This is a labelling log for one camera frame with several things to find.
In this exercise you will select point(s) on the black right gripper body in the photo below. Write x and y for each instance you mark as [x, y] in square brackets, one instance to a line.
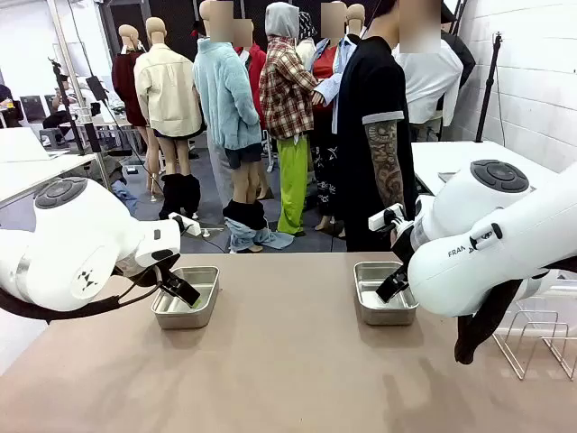
[402, 243]

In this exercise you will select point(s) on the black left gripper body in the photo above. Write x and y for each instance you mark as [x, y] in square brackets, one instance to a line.
[135, 273]

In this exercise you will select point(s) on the rectangular stainless steel container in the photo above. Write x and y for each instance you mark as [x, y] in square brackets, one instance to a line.
[180, 318]
[387, 315]

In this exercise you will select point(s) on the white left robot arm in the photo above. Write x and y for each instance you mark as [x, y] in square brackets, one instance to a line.
[58, 252]

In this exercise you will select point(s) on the tattooed right forearm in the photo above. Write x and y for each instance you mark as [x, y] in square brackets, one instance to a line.
[390, 180]

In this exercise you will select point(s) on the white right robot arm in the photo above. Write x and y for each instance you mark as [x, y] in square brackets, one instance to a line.
[473, 252]

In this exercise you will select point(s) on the white power strip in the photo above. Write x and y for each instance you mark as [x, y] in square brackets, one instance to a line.
[212, 231]

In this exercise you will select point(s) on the blue denim cloth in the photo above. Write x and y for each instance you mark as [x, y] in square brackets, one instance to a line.
[126, 196]

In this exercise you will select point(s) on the white side table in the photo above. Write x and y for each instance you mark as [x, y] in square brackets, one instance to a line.
[451, 158]

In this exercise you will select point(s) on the person in black t-shirt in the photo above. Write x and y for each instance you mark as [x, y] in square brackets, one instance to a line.
[360, 113]

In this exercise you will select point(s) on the white desk with papers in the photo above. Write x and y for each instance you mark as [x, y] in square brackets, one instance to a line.
[27, 149]

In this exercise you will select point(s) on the mannequin in white shirt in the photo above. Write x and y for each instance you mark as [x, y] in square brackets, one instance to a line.
[428, 76]

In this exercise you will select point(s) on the black tripod with clamp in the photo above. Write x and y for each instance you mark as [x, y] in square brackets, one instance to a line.
[67, 108]

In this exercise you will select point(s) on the mannequin in blue shirt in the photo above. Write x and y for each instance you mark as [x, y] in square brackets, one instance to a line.
[329, 76]

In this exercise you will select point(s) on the mannequin in cream jacket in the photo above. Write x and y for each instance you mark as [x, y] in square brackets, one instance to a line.
[167, 90]

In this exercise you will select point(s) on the seated person in white shirt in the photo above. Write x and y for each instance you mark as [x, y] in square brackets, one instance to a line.
[67, 97]

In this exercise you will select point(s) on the black device on stand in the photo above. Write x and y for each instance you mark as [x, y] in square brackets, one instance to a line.
[95, 88]

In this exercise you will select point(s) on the mannequin in maroon dress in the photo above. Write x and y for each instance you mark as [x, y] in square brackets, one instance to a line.
[126, 81]

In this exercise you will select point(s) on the mannequin in plaid shirt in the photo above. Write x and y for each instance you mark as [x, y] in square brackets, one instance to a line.
[284, 90]

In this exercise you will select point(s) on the mannequin in light blue fleece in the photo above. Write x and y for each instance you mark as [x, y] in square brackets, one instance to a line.
[225, 99]

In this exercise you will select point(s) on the mannequin in black jacket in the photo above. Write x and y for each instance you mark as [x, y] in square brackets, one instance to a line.
[464, 54]

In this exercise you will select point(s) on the seated person in dark shirt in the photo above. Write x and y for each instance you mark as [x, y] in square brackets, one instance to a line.
[9, 97]

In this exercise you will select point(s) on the mannequin in black coat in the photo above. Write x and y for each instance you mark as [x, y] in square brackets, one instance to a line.
[356, 18]

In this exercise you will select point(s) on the mannequin in red jacket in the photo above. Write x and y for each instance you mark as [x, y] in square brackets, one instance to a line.
[257, 63]

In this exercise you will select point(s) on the mannequin with bucket hat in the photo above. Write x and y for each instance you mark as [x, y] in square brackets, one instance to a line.
[306, 27]

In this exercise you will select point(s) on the slanted silver metal pole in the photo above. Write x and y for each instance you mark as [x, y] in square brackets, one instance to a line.
[66, 45]

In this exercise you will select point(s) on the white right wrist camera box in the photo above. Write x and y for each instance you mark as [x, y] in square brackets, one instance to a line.
[381, 218]

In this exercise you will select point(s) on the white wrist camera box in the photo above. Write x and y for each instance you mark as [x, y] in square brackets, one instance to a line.
[381, 218]
[191, 227]

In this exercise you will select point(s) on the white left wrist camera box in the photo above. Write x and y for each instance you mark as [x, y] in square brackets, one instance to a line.
[191, 227]

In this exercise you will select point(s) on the black stand by white wall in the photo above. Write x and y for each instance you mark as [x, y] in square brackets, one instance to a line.
[489, 90]

